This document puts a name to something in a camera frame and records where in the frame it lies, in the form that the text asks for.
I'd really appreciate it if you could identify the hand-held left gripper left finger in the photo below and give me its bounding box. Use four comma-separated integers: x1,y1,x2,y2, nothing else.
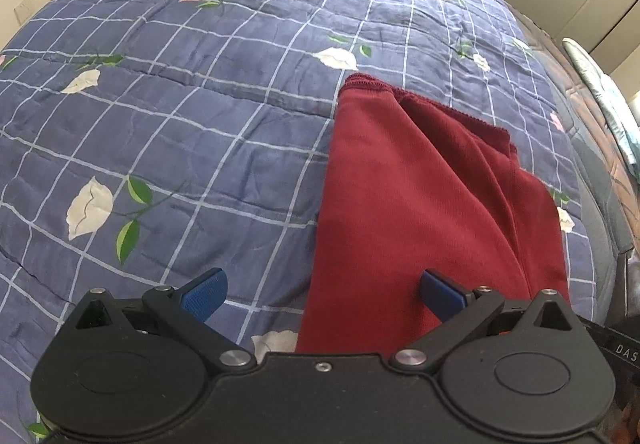
65,268,257,371

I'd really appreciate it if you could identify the red knit shirt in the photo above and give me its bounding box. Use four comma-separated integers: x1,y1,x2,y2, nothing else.
295,73,571,356

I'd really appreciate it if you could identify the pale green folded cloth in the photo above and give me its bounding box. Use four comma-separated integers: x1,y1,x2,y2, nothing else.
562,38,640,177

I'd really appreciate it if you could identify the blue checked floral quilt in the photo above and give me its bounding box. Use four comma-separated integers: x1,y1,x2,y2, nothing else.
0,0,599,444

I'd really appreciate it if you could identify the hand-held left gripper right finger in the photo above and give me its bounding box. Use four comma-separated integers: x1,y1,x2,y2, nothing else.
389,269,584,373

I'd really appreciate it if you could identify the grey patterned bed sheet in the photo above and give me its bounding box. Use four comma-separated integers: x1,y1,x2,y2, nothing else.
512,14,640,285

